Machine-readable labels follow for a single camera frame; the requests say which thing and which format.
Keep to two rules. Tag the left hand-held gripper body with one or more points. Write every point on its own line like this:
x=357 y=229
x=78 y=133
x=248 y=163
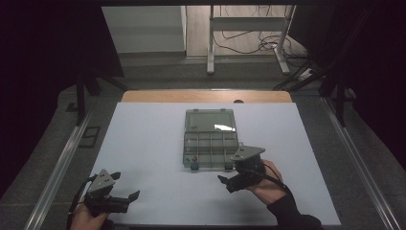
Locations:
x=101 y=183

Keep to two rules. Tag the person's right hand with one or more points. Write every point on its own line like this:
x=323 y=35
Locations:
x=271 y=188

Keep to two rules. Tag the black tripod stand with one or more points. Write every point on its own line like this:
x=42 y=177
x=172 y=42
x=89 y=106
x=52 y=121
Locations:
x=80 y=96
x=340 y=96

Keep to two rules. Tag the dark curtain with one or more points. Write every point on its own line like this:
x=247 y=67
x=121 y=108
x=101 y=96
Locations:
x=379 y=64
x=38 y=64

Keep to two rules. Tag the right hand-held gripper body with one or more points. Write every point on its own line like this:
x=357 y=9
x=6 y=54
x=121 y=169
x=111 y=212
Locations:
x=247 y=154

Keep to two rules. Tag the dark round table grommet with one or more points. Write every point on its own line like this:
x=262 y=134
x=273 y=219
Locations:
x=238 y=101

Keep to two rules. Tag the person's left hand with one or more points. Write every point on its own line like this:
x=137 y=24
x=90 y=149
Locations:
x=84 y=222

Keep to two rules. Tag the black floor frame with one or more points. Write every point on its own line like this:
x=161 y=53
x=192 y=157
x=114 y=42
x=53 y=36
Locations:
x=89 y=136

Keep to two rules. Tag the white cabinet panel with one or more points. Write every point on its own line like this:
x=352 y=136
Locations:
x=143 y=28

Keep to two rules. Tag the white metal stand frame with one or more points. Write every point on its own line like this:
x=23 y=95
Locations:
x=245 y=24

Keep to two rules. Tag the clear plastic compartment box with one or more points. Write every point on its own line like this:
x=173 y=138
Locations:
x=209 y=121

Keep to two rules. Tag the aluminium rail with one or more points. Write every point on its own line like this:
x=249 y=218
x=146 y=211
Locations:
x=57 y=174
x=357 y=159

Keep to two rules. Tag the white table sheet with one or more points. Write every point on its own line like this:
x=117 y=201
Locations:
x=153 y=143

